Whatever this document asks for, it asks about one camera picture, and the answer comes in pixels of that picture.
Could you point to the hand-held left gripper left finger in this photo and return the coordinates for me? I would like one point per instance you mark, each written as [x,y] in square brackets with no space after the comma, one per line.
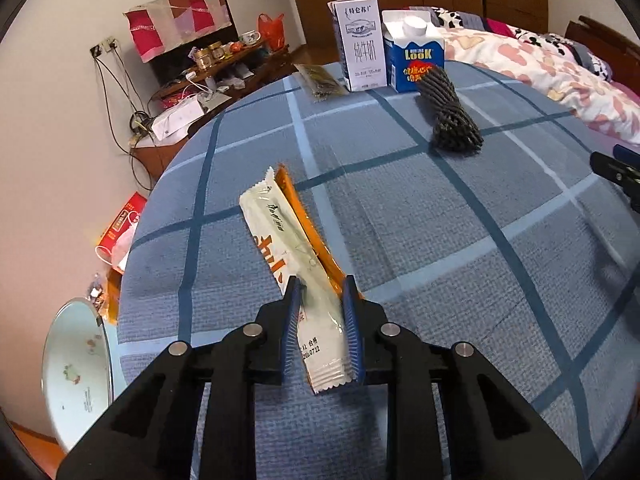
[292,332]

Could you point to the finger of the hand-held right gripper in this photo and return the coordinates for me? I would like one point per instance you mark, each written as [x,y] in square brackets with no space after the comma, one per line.
[612,167]
[627,152]

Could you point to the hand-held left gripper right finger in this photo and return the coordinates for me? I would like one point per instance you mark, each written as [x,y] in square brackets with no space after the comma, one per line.
[352,332]

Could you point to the white snack wrapper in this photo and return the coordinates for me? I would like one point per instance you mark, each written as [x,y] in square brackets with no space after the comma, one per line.
[280,240]

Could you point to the orange snack wrapper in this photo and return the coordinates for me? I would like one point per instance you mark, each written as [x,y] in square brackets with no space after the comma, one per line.
[312,230]

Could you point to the wooden bed headboard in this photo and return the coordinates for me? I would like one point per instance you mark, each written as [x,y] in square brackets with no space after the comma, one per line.
[605,42]

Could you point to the heart print quilt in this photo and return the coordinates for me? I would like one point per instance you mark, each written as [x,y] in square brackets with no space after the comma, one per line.
[540,70]

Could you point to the blue plaid tablecloth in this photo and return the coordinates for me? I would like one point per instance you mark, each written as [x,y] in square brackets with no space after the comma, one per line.
[475,260]

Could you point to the cow print blanket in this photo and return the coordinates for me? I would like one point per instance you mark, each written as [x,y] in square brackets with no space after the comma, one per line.
[530,35]

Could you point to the light blue basin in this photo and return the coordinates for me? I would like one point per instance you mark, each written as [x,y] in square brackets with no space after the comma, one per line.
[75,370]

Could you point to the blue milk carton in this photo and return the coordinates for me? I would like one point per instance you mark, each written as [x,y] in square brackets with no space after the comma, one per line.
[415,57]

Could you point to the white flat box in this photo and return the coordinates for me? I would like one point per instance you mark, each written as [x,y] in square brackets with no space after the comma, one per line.
[175,119]

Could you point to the small clear packet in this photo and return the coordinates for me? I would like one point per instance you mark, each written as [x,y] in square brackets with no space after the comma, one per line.
[320,82]

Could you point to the wooden television stand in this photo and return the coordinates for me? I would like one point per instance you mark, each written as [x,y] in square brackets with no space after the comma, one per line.
[250,67]

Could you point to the white milk carton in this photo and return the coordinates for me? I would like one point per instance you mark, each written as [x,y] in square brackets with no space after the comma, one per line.
[357,45]

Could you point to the gold lidded jar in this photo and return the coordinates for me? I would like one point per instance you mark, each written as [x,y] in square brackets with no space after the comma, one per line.
[216,52]
[201,58]

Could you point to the black television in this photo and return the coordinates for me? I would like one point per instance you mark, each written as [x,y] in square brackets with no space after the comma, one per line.
[175,67]

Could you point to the white mug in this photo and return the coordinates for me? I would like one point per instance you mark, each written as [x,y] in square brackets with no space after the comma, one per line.
[249,38]

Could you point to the orange plastic bag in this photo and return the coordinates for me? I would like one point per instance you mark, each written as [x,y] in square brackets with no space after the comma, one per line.
[271,32]

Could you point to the wooden door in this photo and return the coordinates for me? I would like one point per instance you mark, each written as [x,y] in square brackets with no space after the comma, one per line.
[315,0]

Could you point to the red and white cover cloth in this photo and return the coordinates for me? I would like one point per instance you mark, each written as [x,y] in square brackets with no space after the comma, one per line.
[160,25]

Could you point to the wall power socket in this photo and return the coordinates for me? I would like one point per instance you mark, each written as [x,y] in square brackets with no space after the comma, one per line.
[105,46]

